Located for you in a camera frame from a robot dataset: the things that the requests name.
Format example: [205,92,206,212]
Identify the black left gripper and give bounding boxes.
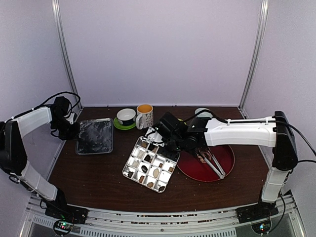
[50,117,80,140]

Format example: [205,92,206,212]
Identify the silver divided tin box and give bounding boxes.
[122,136,180,193]

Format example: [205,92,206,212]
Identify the bunny print tin lid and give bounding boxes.
[75,118,114,155]

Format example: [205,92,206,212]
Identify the white metal tongs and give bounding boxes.
[194,148,226,179]

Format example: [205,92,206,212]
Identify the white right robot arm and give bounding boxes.
[145,109,298,218]

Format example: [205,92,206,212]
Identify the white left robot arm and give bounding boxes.
[0,95,79,219]

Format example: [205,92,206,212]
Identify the red round tray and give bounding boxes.
[177,145,235,182]

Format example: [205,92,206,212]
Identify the pale blue ceramic bowl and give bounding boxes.
[195,108,212,118]

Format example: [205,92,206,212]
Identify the white patterned mug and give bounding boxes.
[135,104,154,130]

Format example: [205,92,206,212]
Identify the dark white-lined cup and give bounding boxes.
[117,108,136,126]

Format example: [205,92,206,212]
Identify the green saucer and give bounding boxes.
[113,118,136,130]

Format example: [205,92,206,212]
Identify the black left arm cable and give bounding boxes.
[32,91,81,119]

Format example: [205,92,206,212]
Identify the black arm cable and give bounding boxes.
[32,91,81,119]
[283,120,316,165]

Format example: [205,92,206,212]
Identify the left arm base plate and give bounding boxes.
[45,202,88,224]

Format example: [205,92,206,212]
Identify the left aluminium frame post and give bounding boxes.
[51,0,83,111]

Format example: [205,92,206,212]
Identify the aluminium frame post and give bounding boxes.
[51,0,83,111]
[238,0,269,112]

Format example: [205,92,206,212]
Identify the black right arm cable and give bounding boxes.
[283,120,316,165]

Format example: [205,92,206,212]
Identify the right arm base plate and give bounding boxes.
[236,202,279,224]

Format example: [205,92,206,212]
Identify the aluminium front rail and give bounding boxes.
[17,196,307,237]

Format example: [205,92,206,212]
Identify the right aluminium frame post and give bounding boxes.
[238,0,269,112]

